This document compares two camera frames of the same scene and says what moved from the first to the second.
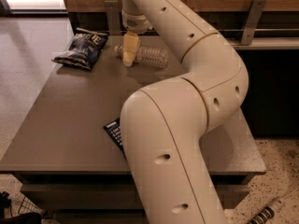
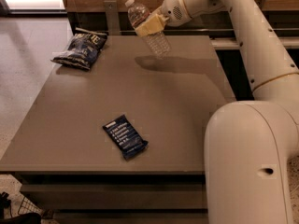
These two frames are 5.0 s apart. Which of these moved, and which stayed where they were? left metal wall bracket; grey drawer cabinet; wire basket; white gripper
Moved: white gripper
Stayed: wire basket; grey drawer cabinet; left metal wall bracket
